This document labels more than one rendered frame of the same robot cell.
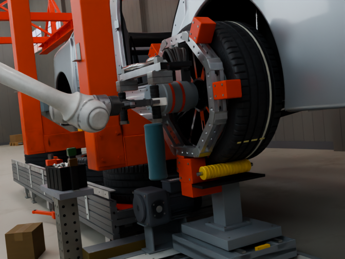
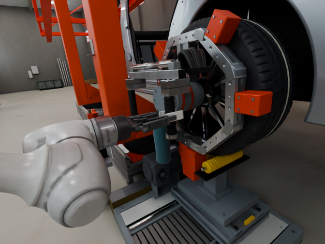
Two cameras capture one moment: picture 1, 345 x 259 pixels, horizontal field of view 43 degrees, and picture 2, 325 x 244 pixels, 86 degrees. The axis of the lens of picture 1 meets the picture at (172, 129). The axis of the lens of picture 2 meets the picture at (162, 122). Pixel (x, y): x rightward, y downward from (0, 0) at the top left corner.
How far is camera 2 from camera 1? 1.17 m
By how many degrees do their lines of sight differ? 15
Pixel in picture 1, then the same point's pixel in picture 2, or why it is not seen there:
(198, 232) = (193, 196)
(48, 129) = (89, 90)
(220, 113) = (238, 125)
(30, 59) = (74, 47)
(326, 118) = not seen: hidden behind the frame
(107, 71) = (117, 65)
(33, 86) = not seen: outside the picture
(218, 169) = (219, 163)
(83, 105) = (54, 186)
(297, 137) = not seen: hidden behind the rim
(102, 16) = (111, 12)
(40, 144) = (85, 99)
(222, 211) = (213, 183)
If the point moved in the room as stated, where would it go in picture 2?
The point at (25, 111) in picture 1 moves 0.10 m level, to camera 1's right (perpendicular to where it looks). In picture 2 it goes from (74, 80) to (81, 79)
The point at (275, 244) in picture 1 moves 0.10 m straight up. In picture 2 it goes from (257, 214) to (258, 199)
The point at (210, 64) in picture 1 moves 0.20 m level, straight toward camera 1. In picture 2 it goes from (235, 71) to (267, 74)
